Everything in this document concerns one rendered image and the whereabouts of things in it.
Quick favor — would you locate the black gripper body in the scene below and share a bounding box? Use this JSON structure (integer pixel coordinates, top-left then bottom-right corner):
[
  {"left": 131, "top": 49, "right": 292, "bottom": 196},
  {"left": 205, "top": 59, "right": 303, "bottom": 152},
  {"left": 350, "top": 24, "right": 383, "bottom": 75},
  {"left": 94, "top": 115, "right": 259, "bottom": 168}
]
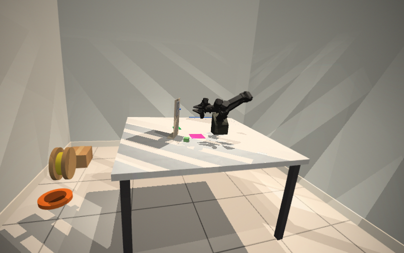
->
[{"left": 200, "top": 98, "right": 213, "bottom": 119}]

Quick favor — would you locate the magenta flat square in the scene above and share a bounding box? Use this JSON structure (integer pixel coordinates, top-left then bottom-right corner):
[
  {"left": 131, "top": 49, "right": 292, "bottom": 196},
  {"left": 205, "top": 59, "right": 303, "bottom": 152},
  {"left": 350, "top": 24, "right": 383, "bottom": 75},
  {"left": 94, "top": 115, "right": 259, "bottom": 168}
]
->
[{"left": 189, "top": 134, "right": 205, "bottom": 139}]

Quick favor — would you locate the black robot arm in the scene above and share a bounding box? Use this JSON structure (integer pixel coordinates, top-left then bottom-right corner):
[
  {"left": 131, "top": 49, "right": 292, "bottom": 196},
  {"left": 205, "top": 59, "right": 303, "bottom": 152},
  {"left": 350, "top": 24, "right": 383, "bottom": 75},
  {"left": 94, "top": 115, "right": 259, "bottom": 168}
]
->
[{"left": 212, "top": 91, "right": 253, "bottom": 122}]

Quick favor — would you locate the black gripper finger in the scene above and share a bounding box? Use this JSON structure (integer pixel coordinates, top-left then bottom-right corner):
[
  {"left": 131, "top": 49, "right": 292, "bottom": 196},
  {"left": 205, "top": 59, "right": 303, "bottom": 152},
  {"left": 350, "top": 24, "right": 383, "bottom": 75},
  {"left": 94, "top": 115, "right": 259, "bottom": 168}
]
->
[
  {"left": 193, "top": 102, "right": 203, "bottom": 110},
  {"left": 192, "top": 109, "right": 202, "bottom": 115}
]

